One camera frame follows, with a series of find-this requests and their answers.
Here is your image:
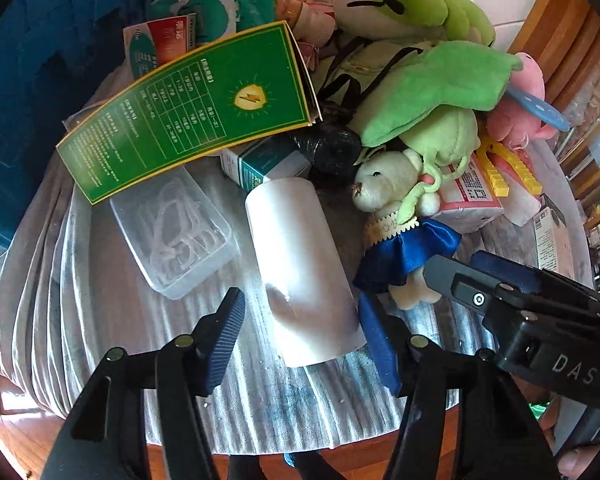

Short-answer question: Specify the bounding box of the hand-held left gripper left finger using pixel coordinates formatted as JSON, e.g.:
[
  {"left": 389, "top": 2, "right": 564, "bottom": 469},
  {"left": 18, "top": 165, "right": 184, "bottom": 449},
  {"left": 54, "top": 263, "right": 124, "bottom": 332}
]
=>
[{"left": 40, "top": 287, "right": 247, "bottom": 480}]

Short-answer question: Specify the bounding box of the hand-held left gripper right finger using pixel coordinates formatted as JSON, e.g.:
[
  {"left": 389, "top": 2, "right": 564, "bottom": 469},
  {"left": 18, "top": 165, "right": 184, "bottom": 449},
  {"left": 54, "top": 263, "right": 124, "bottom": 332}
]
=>
[{"left": 357, "top": 292, "right": 560, "bottom": 480}]

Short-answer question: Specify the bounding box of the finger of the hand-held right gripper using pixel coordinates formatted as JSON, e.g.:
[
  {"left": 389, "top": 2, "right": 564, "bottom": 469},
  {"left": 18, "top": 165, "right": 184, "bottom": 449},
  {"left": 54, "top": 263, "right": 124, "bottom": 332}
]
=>
[
  {"left": 470, "top": 251, "right": 600, "bottom": 311},
  {"left": 424, "top": 255, "right": 545, "bottom": 321}
]

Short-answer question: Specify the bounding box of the white paper roll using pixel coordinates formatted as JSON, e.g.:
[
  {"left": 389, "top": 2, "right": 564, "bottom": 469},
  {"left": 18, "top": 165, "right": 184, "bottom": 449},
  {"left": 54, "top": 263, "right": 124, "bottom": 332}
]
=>
[{"left": 244, "top": 176, "right": 368, "bottom": 368}]

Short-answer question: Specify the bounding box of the clear plastic floss pick box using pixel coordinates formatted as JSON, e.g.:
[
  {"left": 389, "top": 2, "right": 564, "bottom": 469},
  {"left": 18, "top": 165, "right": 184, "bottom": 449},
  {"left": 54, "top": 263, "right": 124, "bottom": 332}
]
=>
[{"left": 109, "top": 165, "right": 241, "bottom": 301}]

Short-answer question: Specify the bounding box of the white teddy bear blue dress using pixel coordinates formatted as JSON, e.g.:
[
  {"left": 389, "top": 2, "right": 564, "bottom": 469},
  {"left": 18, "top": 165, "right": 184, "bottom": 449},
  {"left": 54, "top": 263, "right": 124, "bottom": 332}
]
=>
[{"left": 352, "top": 149, "right": 463, "bottom": 311}]

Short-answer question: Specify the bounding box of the small teal white box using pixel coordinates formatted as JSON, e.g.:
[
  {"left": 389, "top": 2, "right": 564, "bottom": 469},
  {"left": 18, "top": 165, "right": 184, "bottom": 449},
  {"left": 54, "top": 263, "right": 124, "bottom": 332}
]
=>
[{"left": 219, "top": 137, "right": 313, "bottom": 191}]

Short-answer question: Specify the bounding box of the black bag roll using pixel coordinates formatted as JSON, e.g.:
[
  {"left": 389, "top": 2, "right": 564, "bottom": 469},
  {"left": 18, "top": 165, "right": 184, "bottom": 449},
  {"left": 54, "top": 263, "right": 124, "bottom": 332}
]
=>
[{"left": 290, "top": 102, "right": 363, "bottom": 181}]

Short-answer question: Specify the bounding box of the large green cardboard box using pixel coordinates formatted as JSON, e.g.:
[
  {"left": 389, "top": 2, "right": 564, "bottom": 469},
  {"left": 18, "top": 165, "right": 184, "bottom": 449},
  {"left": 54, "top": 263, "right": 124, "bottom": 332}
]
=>
[{"left": 56, "top": 21, "right": 323, "bottom": 206}]

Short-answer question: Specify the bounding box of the blue plastic crate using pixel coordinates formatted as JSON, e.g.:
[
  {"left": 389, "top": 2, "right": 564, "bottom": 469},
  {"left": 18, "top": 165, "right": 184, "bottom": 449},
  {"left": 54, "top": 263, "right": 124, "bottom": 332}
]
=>
[{"left": 0, "top": 0, "right": 181, "bottom": 251}]

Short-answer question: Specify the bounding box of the person's right hand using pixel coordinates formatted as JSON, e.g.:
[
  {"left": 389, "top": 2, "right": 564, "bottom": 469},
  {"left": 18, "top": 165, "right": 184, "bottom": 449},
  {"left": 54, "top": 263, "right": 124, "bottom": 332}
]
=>
[{"left": 538, "top": 397, "right": 600, "bottom": 480}]

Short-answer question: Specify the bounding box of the labelled cardboard box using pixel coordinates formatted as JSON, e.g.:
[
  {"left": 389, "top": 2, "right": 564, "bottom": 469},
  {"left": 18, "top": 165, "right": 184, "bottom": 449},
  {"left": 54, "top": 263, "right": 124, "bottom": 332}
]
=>
[{"left": 532, "top": 195, "right": 580, "bottom": 281}]

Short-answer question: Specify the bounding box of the pink white packet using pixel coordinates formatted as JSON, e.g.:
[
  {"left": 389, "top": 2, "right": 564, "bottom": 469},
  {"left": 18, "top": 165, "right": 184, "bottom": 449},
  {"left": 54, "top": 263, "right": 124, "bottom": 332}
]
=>
[{"left": 430, "top": 155, "right": 505, "bottom": 233}]

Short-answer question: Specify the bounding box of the pink plush toy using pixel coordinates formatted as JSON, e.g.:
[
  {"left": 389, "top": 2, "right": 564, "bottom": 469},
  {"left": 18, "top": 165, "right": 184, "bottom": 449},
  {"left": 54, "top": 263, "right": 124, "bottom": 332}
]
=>
[{"left": 484, "top": 52, "right": 560, "bottom": 151}]

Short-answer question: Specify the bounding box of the green plush backpack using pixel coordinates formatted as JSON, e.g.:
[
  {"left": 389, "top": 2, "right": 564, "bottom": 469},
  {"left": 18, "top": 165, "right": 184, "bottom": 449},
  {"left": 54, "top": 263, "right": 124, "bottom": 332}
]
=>
[{"left": 312, "top": 40, "right": 524, "bottom": 196}]

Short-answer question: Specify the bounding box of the wooden cabinet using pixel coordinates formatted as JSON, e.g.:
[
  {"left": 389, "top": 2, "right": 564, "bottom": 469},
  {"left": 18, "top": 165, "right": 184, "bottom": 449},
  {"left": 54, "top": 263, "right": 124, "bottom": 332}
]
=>
[{"left": 507, "top": 0, "right": 600, "bottom": 281}]

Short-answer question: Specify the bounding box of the green plush toy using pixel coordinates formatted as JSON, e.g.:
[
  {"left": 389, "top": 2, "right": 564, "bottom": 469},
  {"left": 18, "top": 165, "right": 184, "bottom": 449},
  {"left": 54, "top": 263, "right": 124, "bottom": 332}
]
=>
[{"left": 332, "top": 0, "right": 495, "bottom": 48}]

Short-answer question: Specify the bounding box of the white bottle orange label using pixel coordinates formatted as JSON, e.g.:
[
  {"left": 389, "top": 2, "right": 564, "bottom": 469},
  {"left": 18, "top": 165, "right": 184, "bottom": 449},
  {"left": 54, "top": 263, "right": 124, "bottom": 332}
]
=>
[{"left": 275, "top": 0, "right": 337, "bottom": 43}]

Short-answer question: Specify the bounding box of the red white packet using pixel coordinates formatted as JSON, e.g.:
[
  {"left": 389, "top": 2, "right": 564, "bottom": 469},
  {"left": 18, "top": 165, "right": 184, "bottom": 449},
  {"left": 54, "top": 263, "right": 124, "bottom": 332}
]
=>
[{"left": 123, "top": 14, "right": 201, "bottom": 81}]

